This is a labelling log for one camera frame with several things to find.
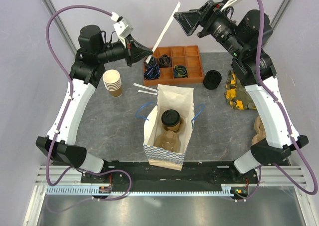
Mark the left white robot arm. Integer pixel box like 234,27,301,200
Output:
36,25,153,183

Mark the green yellow rolled tie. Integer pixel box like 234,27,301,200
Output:
173,65,188,78

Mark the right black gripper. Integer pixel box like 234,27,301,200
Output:
174,0,246,59

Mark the dark rolled tie left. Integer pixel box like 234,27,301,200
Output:
145,56,157,68

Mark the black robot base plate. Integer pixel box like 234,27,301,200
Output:
81,160,260,187

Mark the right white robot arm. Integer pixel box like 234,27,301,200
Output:
173,0,309,183

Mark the paper straw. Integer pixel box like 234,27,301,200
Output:
138,90,158,96
133,83,157,92
144,2,181,64

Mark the checkered paper takeout bag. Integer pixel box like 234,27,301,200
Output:
135,84,205,171

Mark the brown dark rolled tie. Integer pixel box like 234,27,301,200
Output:
159,54,172,68

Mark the blue striped rolled tie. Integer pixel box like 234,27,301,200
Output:
144,65,160,80

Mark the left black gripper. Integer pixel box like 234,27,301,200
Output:
97,34,153,67

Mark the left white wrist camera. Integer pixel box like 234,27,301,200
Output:
111,12,133,47

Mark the brown pulp cup carrier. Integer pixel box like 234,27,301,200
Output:
154,118,185,153

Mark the grey slotted cable duct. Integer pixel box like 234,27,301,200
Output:
46,185,234,197

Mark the camouflage fabric bag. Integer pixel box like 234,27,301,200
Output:
224,70,257,110

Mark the single paper coffee cup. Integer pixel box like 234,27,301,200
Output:
163,123,180,133

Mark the stack of black lids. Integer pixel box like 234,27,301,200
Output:
203,70,222,90

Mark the stack of paper cups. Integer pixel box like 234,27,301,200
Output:
102,69,122,97

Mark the black coffee cup lid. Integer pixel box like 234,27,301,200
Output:
161,109,180,127

